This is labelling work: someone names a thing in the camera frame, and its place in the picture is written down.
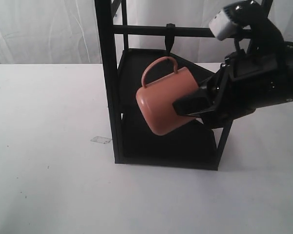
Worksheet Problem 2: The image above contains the black metal shelf rack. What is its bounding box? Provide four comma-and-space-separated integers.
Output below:
93, 0, 274, 171

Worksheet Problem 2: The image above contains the terracotta pink ceramic mug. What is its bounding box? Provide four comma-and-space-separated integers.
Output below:
136, 57, 199, 136

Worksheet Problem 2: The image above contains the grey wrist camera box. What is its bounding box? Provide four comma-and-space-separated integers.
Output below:
209, 8, 238, 41

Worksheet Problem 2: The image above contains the clear tape piece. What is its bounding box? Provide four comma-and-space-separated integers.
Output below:
90, 136, 112, 144

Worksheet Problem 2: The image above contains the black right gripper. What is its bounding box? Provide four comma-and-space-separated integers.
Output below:
172, 48, 288, 129

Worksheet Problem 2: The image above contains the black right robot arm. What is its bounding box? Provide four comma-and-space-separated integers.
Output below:
197, 0, 293, 128

